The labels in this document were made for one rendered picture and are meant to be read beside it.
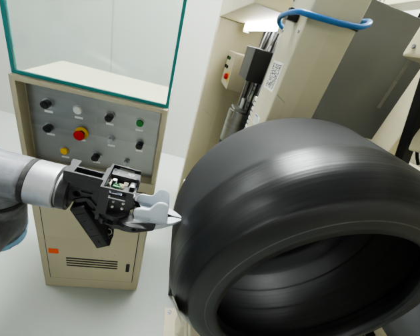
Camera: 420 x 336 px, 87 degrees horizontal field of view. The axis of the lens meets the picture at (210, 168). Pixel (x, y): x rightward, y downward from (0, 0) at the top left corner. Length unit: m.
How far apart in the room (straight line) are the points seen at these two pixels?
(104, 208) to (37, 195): 0.10
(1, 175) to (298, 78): 0.63
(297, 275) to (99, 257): 1.09
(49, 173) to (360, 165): 0.47
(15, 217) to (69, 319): 1.27
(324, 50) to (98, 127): 0.85
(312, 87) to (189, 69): 2.31
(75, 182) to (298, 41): 0.55
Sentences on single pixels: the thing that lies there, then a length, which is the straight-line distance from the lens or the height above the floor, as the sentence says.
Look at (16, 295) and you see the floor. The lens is 1.88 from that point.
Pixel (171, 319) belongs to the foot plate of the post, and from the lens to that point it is 1.71.
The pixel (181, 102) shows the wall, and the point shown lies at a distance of 2.96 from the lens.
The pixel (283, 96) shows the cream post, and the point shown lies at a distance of 0.64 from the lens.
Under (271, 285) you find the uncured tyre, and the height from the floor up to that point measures 0.92.
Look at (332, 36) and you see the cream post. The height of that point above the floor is 1.63.
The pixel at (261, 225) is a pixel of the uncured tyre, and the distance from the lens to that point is 0.33.
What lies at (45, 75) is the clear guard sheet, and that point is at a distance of 1.05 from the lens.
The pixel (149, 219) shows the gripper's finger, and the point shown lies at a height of 1.25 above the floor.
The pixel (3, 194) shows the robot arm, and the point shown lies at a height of 1.28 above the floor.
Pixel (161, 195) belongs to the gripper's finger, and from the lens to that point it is 0.44.
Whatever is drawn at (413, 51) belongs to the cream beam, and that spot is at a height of 1.65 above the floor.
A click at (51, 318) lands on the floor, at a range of 1.76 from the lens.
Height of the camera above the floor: 1.55
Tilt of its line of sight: 29 degrees down
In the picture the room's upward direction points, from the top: 17 degrees clockwise
